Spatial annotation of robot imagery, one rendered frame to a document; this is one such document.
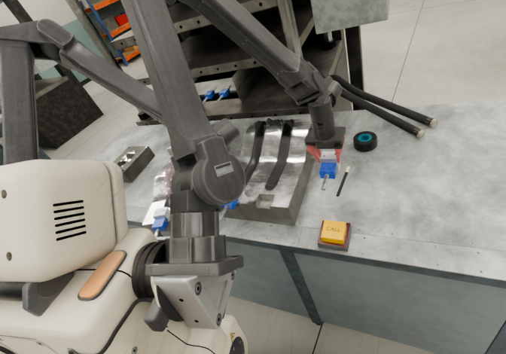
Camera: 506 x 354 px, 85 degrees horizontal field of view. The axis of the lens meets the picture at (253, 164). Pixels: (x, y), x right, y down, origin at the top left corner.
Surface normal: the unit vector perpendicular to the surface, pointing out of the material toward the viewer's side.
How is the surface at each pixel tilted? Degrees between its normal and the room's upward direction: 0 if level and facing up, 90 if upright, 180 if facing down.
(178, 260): 37
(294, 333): 0
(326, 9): 90
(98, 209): 90
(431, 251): 0
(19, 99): 58
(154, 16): 66
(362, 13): 90
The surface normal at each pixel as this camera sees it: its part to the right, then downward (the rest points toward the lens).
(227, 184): 0.66, -0.20
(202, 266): -0.34, -0.18
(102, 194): 0.94, -0.13
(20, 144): 0.48, -0.22
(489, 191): -0.31, -0.73
